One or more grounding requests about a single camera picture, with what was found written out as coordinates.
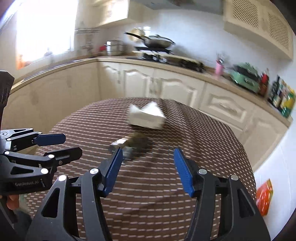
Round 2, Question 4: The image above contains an orange packet on wall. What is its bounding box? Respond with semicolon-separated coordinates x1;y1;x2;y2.
256;179;273;216

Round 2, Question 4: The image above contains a person's left hand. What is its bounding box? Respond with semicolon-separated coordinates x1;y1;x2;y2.
6;195;20;210

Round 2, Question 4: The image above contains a black wok with lid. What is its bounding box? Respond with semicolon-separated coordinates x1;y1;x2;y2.
125;32;175;49

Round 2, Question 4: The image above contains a green yellow bottle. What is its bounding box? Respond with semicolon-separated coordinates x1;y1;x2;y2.
281;89;295;118

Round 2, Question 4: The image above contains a pink utensil holder cup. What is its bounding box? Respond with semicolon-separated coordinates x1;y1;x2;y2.
215;58;224;76

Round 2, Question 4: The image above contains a hanging utensil rack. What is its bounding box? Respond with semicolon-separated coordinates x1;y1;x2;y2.
75;27;100;56

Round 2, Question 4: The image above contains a white tissue pack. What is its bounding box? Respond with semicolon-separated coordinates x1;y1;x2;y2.
128;101;166;130

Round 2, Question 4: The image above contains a black gas stove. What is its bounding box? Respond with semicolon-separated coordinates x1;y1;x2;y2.
127;47;206;73

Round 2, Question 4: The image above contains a grey range hood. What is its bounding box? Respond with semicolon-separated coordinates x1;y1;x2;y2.
136;0;223;15

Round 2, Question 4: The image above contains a kitchen window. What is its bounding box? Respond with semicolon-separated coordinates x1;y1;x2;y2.
16;1;79;70

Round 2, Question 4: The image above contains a green electric grill appliance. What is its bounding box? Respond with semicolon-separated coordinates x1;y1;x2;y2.
230;62;260;93

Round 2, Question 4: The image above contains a red cap soda bottle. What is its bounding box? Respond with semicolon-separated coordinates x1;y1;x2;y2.
258;68;269;97

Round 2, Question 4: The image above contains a steel stock pot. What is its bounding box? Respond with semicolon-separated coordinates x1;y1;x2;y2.
105;40;125;56

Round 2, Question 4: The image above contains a brown polka dot tablecloth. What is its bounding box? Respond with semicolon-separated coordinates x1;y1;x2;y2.
23;97;258;241

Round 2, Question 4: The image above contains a dark trash scrap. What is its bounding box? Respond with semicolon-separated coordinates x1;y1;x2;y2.
108;132;152;161

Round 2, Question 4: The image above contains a dark sauce bottle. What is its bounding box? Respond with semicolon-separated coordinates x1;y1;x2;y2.
268;75;280;104

